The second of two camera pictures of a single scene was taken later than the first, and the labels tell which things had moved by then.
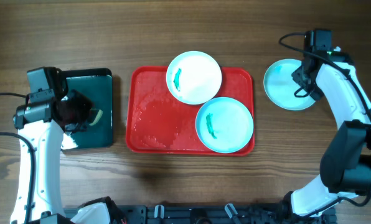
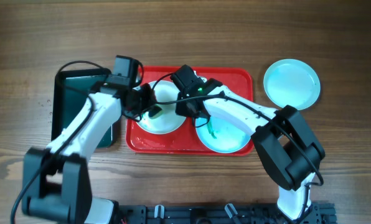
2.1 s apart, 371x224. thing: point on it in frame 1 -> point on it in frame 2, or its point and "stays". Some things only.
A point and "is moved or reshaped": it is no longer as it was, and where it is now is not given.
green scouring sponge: (99, 116) is moved or reshaped
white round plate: (193, 78) -> (166, 93)
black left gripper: (86, 106) -> (150, 100)
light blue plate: (224, 125) stays
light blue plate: (280, 87) stays
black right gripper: (317, 94) -> (179, 109)
